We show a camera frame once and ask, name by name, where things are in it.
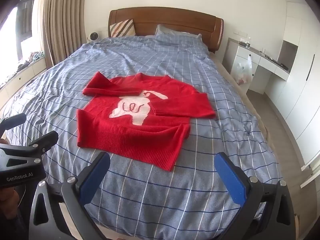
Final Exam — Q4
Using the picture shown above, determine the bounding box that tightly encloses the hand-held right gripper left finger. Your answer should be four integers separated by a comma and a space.
29, 151, 111, 240

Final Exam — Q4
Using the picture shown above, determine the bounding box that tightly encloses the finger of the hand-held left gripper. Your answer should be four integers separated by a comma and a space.
29, 130, 59, 161
0, 113, 27, 136

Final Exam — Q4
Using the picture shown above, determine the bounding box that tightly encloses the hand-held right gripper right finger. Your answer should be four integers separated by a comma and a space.
214, 151, 297, 240

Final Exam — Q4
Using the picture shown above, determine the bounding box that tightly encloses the red knit sweater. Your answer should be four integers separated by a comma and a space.
76, 71, 217, 172

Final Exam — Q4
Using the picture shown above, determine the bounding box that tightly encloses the pile of clothes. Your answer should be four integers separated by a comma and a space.
15, 51, 45, 69

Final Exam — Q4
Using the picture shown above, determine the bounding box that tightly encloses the person's left hand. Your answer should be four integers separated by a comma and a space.
0, 186, 22, 216

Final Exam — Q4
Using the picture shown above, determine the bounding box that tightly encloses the white window bench cabinet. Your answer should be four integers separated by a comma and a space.
0, 55, 48, 108

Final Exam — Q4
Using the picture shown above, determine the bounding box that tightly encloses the window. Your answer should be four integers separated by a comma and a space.
0, 0, 35, 55

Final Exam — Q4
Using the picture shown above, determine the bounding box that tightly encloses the white plastic bag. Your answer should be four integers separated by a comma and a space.
231, 54, 253, 85

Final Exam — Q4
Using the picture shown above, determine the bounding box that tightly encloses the white round fan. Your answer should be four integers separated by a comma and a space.
86, 31, 100, 42

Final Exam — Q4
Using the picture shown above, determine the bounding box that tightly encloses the beige curtain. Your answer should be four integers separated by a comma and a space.
41, 0, 88, 68

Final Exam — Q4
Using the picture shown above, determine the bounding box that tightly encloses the white wardrobe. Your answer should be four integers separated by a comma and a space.
265, 0, 320, 170

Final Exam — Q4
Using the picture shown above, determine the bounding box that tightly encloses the white desk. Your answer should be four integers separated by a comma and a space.
224, 37, 290, 95

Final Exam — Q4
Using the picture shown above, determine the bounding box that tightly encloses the striped pillow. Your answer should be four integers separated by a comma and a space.
109, 19, 137, 38

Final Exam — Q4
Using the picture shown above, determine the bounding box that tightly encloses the blue checked pillow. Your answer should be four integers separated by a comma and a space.
154, 24, 202, 40

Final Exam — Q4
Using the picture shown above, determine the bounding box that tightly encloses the wooden headboard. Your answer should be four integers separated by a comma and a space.
108, 7, 224, 54

